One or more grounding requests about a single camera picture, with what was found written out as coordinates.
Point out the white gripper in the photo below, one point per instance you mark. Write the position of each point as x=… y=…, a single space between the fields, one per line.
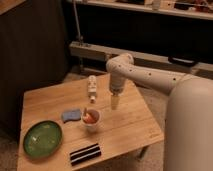
x=116 y=86

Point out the green ceramic bowl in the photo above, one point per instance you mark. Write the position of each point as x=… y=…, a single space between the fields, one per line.
x=42 y=139

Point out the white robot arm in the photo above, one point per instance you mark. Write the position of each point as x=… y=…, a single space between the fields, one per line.
x=188 y=143

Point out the white cup with carrot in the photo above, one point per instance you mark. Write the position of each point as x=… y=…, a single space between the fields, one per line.
x=90 y=119

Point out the blue sponge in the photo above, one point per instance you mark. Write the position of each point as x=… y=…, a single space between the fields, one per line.
x=71 y=115

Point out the wooden table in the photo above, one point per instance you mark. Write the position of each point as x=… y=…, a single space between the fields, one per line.
x=130 y=127

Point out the metal pole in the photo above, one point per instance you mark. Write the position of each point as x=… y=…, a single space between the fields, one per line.
x=79 y=37

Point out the grey wall rail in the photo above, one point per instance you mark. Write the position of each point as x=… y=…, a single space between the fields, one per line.
x=103 y=53

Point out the black handle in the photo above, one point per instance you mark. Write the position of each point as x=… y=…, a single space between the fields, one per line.
x=182 y=63

